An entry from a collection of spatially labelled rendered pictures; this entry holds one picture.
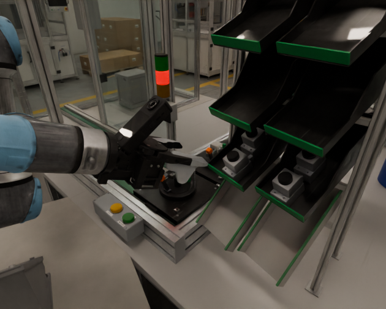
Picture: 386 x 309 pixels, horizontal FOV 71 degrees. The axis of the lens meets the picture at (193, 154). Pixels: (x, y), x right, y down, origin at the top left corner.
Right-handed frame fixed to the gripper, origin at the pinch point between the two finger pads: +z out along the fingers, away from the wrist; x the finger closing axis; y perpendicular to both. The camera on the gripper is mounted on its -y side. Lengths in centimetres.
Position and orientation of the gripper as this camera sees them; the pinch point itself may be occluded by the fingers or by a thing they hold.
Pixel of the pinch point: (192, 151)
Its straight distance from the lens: 58.1
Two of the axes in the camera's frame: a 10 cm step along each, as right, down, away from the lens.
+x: 6.0, 4.1, -6.9
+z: 7.2, 0.8, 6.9
